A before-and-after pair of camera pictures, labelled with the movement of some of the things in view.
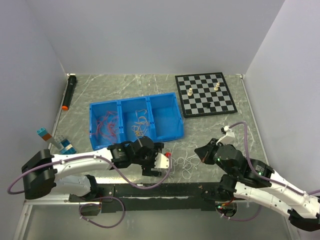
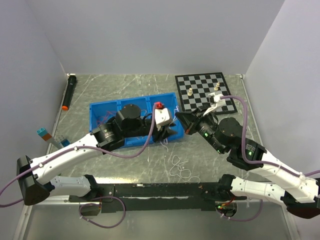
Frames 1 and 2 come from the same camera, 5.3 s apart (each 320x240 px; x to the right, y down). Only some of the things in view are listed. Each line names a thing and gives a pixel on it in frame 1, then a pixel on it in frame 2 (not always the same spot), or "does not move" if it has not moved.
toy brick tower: [65, 146] does not move
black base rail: [152, 197] does not move
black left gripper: [147, 169] -> [165, 131]
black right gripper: [204, 152] -> [193, 118]
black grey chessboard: [204, 94] does not move
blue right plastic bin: [165, 120] does not move
